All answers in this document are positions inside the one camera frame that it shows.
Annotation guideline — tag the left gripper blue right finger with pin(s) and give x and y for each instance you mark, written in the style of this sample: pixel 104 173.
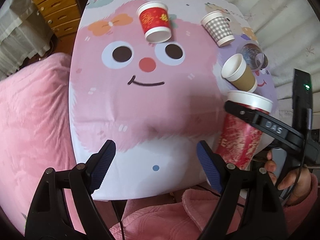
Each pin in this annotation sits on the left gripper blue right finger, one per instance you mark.
pixel 262 217

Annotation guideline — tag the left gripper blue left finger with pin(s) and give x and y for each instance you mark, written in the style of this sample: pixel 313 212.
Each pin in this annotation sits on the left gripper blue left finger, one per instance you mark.
pixel 48 216

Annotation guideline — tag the tall red paper cup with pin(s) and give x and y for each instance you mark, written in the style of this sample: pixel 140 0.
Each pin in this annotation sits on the tall red paper cup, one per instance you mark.
pixel 238 141

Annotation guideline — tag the brown kraft paper cup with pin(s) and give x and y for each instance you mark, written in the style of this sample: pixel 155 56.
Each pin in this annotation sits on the brown kraft paper cup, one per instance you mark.
pixel 236 71

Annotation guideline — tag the grey checkered paper cup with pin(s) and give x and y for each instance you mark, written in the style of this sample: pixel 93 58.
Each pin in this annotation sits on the grey checkered paper cup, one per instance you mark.
pixel 217 27

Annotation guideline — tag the small red paper cup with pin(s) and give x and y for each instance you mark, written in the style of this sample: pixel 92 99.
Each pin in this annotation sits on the small red paper cup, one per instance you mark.
pixel 154 19

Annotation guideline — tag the right hand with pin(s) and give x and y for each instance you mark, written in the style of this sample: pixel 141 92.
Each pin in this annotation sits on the right hand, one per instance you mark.
pixel 303 186

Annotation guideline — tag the pink fleece robe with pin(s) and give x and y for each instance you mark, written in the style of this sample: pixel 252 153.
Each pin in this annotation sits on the pink fleece robe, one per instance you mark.
pixel 159 218

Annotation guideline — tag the pink bed blanket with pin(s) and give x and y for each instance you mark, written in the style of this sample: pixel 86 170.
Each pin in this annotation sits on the pink bed blanket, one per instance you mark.
pixel 35 132

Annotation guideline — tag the white patterned curtain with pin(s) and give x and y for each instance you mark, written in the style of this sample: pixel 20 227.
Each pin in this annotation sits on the white patterned curtain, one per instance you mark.
pixel 288 32

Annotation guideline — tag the white lace covered cabinet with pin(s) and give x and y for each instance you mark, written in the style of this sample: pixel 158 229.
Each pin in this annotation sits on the white lace covered cabinet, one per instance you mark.
pixel 24 34

